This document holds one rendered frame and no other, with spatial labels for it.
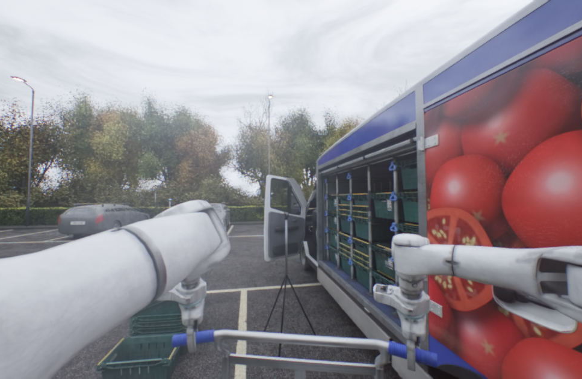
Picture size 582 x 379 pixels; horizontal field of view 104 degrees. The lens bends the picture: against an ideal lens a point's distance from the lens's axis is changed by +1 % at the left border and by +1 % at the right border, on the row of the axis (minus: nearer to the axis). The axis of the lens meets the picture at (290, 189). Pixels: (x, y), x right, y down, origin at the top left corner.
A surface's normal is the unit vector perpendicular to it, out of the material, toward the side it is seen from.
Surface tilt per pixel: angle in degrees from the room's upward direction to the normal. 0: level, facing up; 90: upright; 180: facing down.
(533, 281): 94
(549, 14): 90
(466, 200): 90
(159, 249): 64
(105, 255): 39
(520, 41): 90
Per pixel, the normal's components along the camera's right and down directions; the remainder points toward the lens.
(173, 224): 0.51, -0.84
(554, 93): -0.98, 0.00
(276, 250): 0.61, -0.03
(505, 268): -0.72, -0.25
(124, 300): 0.93, 0.15
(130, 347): 0.14, -0.10
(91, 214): 0.15, -0.55
